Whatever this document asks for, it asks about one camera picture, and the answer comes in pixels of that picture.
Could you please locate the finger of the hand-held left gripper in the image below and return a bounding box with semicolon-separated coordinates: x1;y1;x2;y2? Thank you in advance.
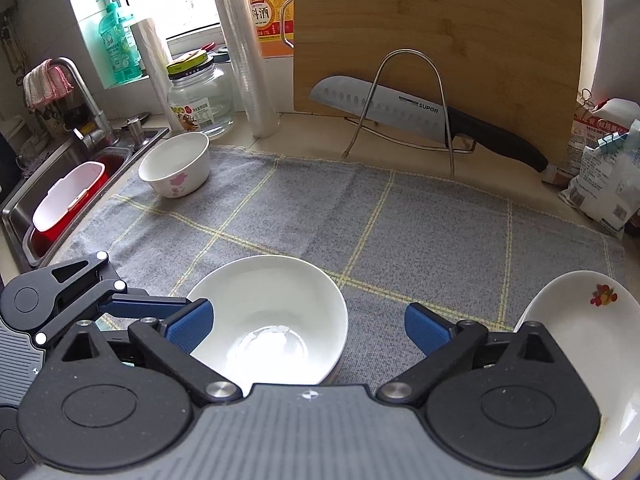
35;251;203;346

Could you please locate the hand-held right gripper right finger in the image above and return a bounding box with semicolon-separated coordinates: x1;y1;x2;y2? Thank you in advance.
375;304;560;407

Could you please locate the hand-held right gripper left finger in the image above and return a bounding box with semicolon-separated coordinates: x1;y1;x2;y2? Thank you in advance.
60;299;245;407

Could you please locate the white floral bowl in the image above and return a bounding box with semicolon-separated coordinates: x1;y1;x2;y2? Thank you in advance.
138;132;211;199
185;254;350;387

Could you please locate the white floral plate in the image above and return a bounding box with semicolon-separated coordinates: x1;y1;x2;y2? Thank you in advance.
513;269;640;480

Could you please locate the grey and teal checked towel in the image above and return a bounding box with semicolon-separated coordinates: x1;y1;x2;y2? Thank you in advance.
37;144;629;387

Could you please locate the white plastic container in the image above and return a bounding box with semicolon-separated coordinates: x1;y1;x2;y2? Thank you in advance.
32;161;109;234

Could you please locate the red plastic basin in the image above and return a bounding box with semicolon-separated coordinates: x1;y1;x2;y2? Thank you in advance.
27;152;129;256

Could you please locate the steel sink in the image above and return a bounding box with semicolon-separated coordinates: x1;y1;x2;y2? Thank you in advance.
0;125;171;271

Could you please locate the glass jar with green lid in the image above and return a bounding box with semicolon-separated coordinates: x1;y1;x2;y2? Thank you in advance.
166;51;235;140

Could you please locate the metal faucet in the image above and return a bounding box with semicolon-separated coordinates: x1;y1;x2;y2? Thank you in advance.
49;57;121;151

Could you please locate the white printed plastic bag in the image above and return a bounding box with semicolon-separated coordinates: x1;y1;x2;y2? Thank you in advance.
558;119;640;239

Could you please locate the paper towel roll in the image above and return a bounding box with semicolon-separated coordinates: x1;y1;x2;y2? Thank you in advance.
130;16;187;134

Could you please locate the pink and white rag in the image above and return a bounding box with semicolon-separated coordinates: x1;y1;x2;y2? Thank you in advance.
22;58;74;110

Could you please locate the red and white packet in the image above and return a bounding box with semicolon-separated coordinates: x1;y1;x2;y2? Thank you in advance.
558;97;640;189

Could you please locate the stack of clear plastic cups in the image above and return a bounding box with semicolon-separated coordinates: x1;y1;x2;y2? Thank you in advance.
204;0;279;139

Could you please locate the green dish soap bottle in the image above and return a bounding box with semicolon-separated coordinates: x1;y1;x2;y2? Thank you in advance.
97;0;144;86

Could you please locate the teal binder clip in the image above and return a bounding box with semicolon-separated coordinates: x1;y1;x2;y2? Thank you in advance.
597;129;631;156

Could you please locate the orange label cooking wine bottle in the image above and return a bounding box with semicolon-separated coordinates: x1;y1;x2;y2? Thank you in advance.
242;0;296;59

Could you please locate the bamboo cutting board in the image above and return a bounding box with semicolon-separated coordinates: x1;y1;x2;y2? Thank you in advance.
292;0;581;171

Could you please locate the black handled kitchen knife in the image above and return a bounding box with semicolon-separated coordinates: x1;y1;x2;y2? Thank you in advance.
308;74;550;174

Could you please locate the metal wire rack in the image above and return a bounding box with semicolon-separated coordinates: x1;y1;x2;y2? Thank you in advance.
342;48;476;181

